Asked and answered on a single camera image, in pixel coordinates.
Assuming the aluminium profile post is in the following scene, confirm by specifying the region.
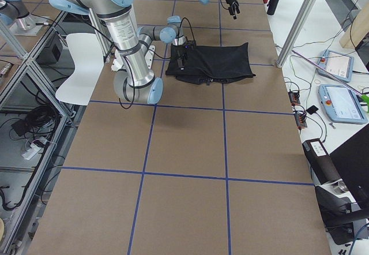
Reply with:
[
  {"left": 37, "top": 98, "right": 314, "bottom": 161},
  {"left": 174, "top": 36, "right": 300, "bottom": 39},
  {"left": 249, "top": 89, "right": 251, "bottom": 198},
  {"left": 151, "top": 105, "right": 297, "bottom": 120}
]
[{"left": 276, "top": 0, "right": 316, "bottom": 68}]

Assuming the bundle of black cables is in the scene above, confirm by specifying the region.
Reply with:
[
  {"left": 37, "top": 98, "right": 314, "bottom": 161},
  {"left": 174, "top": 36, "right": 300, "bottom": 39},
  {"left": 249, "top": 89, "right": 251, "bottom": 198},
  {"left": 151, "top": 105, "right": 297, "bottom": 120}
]
[{"left": 11, "top": 104, "right": 60, "bottom": 140}]

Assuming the white power strip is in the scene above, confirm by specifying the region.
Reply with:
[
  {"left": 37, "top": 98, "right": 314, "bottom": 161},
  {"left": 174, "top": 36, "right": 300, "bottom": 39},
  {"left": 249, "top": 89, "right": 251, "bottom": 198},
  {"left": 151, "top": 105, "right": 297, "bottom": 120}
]
[{"left": 22, "top": 142, "right": 45, "bottom": 160}]

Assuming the dark brown box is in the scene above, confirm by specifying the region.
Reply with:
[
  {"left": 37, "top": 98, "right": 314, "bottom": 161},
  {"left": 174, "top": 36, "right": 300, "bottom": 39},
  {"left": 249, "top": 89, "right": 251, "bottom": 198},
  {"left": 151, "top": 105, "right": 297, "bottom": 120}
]
[{"left": 302, "top": 138, "right": 341, "bottom": 184}]

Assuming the brown cardboard piece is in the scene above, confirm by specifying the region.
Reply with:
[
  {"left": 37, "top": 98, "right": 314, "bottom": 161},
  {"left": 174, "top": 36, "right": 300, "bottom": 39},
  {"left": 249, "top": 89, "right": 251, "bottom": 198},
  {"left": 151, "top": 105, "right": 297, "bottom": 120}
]
[{"left": 339, "top": 2, "right": 368, "bottom": 49}]

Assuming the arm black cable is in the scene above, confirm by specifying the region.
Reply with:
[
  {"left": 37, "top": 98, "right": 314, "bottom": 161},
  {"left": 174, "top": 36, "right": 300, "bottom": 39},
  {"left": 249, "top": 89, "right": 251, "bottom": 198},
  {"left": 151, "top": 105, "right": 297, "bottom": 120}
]
[{"left": 118, "top": 17, "right": 198, "bottom": 110}]

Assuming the orange black connector module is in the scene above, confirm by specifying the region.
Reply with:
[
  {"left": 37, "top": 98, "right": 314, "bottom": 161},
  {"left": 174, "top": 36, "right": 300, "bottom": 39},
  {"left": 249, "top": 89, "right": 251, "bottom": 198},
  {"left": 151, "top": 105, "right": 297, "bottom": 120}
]
[{"left": 288, "top": 91, "right": 301, "bottom": 106}]

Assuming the neighbouring robot arm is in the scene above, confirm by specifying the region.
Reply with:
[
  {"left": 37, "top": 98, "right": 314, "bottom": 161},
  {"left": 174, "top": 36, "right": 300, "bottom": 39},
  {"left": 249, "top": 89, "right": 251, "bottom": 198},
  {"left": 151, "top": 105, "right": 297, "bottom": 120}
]
[{"left": 1, "top": 0, "right": 29, "bottom": 26}]

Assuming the teach pendant with red button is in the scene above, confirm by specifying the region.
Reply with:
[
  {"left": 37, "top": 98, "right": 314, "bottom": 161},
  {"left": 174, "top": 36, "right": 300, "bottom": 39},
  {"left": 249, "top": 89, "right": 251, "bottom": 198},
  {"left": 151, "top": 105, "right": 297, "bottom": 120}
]
[{"left": 318, "top": 84, "right": 368, "bottom": 124}]

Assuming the black water bottle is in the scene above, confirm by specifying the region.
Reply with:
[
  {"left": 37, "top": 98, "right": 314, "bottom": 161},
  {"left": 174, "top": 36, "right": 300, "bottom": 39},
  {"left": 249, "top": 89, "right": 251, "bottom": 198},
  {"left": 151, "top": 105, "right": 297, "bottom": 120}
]
[{"left": 266, "top": 0, "right": 279, "bottom": 16}]

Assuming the black graphic t-shirt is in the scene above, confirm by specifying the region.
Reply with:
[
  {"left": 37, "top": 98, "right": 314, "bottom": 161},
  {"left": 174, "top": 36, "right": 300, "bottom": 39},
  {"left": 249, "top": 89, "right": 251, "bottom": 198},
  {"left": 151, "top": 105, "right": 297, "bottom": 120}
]
[{"left": 165, "top": 42, "right": 256, "bottom": 85}]

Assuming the black monitor stand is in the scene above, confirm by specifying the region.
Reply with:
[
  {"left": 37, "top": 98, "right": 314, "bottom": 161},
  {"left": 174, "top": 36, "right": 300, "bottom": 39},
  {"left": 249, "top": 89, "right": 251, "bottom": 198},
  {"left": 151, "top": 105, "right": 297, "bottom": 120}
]
[{"left": 315, "top": 126, "right": 368, "bottom": 245}]

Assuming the white plastic chair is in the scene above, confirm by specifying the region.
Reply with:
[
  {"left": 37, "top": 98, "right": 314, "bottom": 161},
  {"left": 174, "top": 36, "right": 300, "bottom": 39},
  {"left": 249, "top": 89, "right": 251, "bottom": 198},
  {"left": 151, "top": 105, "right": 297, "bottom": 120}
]
[{"left": 55, "top": 33, "right": 104, "bottom": 106}]

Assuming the black cable on white table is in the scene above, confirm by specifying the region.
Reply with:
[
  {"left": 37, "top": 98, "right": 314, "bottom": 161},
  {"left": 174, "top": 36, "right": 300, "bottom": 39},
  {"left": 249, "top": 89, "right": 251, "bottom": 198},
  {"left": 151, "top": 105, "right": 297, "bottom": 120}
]
[{"left": 284, "top": 6, "right": 369, "bottom": 140}]

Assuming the metal reacher grabber tool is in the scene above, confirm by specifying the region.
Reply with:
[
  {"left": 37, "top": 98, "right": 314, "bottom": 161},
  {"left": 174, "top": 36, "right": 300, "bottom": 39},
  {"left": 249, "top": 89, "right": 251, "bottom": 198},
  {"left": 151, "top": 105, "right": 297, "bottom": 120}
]
[{"left": 291, "top": 50, "right": 369, "bottom": 106}]

